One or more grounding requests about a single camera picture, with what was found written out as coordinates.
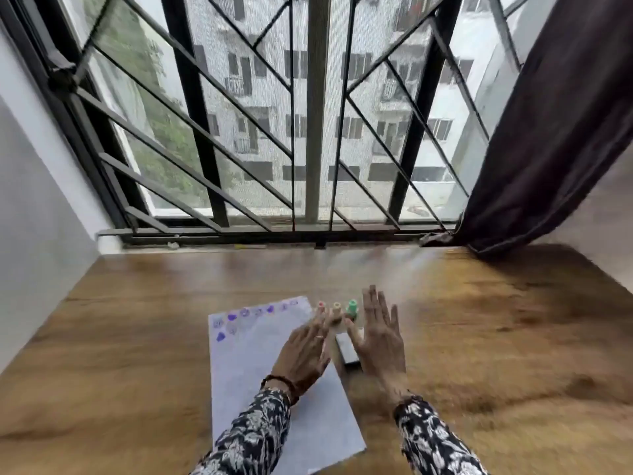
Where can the grey ink pad box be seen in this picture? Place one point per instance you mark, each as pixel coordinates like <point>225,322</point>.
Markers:
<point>348,350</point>

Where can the person's left fingers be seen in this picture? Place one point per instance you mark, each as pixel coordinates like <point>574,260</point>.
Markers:
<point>321,325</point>

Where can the black metal window grille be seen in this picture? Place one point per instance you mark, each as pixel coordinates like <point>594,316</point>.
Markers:
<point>198,138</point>

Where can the white paper with purple stamps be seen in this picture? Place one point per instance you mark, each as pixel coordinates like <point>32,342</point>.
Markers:
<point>247,351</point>

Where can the dark brown curtain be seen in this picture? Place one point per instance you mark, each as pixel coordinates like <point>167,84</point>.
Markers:
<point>554,123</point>

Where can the person's right middle finger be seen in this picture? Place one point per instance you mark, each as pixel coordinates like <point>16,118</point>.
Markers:
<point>382,312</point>

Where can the grey window mullion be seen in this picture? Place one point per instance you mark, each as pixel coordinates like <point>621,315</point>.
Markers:
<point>316,93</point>

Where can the green-topped stamp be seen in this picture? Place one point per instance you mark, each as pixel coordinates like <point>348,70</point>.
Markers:
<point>351,309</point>

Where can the person's right thumb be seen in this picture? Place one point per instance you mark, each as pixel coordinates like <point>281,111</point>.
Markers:
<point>353,339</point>

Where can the white apartment building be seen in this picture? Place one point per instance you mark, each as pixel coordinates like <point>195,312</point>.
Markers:
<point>267,93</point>

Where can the green tree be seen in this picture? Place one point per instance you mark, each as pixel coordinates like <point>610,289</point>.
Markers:
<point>163,128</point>

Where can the yellow-topped stamp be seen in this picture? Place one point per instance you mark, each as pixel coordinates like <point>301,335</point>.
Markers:
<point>337,308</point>

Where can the person's right hand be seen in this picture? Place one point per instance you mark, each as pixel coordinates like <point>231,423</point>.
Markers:
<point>378,348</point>

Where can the person's left hand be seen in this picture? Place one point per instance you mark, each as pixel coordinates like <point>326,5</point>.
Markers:
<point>296,358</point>

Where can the person's left forearm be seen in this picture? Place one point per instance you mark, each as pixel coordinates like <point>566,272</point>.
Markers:
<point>247,435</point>

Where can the person's right forearm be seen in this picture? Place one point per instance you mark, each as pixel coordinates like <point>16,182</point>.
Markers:
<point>430,442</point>

